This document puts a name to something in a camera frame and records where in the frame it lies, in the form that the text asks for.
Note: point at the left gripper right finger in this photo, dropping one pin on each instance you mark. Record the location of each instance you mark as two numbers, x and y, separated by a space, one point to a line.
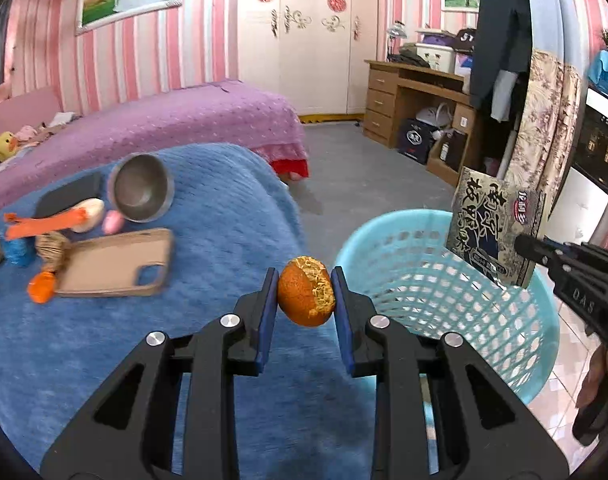
441 410

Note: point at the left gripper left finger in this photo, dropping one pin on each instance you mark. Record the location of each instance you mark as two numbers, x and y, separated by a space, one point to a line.
126 429

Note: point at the printed snack bag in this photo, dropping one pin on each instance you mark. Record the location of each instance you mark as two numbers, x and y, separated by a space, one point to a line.
488 216

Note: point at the orange mandarin peel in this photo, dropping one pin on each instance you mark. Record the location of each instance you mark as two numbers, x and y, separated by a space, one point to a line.
305 292

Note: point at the floral curtain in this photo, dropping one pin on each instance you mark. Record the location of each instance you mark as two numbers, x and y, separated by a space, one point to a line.
545 136

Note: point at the light blue plastic basket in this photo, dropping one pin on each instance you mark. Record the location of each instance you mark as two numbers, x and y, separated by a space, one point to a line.
401 262

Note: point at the tan phone case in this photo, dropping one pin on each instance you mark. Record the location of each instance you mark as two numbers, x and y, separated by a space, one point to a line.
127 264

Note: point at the orange plastic lid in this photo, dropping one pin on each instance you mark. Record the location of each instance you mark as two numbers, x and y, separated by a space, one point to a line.
41 288

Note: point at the small cream bowl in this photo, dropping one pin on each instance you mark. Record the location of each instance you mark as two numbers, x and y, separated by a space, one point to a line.
94 210

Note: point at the blue crumpled plastic bag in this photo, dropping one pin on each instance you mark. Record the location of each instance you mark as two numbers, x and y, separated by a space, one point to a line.
19 252

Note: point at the black shopping bag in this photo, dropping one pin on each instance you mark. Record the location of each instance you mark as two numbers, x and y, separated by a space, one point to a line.
415 140

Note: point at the pink steel-lined mug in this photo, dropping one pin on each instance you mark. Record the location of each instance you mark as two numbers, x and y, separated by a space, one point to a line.
140 189

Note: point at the orange plastic wrapper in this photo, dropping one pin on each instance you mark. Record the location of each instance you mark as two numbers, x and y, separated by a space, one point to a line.
18 227

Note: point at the black phone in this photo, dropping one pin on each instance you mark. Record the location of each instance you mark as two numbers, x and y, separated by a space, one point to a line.
68 195

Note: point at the dark hanging jacket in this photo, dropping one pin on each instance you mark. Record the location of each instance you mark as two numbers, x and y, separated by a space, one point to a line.
503 41

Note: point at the white storage box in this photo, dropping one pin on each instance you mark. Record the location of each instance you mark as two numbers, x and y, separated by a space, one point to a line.
440 58

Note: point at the wooden desk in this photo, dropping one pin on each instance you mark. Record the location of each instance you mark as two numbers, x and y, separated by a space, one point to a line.
397 92

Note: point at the purple dotted bed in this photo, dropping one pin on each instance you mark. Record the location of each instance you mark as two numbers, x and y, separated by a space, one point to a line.
220 112

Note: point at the desk lamp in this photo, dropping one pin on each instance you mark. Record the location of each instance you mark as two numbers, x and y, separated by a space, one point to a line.
396 35

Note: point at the yellow duck plush toy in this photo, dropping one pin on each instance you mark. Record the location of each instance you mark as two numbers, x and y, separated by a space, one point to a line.
9 145

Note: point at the white wardrobe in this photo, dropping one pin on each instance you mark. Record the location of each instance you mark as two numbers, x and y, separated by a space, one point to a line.
313 52

